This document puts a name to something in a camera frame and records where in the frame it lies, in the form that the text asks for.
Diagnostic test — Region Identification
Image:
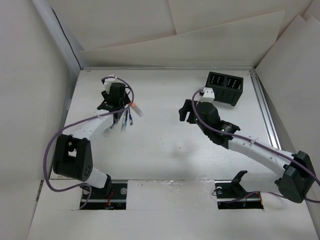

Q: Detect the orange highlighter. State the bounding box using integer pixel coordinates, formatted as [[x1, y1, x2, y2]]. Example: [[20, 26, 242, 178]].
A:
[[131, 103, 144, 117]]

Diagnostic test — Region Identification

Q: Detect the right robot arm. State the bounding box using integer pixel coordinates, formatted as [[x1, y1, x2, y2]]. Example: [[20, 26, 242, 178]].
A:
[[178, 99, 320, 203]]

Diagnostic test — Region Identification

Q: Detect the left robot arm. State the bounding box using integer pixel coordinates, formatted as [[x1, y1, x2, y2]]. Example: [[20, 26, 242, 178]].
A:
[[53, 82, 130, 199]]

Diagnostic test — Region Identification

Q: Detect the blue pen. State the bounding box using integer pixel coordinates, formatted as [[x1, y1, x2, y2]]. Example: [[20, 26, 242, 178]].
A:
[[125, 107, 133, 126]]

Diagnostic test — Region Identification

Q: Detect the green pen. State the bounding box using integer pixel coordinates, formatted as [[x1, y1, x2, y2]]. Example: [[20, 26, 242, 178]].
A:
[[121, 111, 127, 132]]

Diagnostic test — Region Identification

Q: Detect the black two-compartment organizer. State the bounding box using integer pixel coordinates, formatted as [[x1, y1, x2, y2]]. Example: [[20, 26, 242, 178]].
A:
[[205, 71, 244, 107]]

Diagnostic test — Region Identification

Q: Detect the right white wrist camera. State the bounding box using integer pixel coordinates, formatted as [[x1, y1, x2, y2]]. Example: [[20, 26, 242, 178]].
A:
[[199, 87, 215, 104]]

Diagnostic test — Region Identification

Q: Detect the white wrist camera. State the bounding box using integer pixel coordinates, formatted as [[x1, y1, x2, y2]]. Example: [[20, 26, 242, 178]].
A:
[[101, 74, 117, 94], [199, 87, 215, 104]]

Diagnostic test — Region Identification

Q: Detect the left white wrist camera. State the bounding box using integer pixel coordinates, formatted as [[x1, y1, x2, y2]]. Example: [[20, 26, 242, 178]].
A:
[[101, 74, 117, 94]]

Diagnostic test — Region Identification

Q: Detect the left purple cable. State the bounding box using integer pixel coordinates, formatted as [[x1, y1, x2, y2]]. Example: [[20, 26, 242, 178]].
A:
[[43, 77, 135, 210]]

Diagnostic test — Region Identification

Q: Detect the purple cable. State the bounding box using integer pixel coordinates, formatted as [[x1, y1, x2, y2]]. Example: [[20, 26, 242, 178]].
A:
[[43, 77, 135, 210], [191, 89, 320, 204]]

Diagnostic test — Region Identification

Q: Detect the aluminium rail right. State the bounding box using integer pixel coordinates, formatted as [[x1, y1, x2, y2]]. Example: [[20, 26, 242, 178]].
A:
[[249, 70, 282, 150]]

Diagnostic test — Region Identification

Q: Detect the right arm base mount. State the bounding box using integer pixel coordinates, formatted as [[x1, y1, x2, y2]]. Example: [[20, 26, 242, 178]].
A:
[[211, 170, 264, 210]]

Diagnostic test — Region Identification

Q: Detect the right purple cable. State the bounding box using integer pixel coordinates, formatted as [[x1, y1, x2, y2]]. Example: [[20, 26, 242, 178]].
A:
[[191, 89, 320, 204]]

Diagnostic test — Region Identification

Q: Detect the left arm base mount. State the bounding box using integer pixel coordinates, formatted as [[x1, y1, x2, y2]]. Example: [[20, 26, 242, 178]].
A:
[[79, 180, 128, 210]]

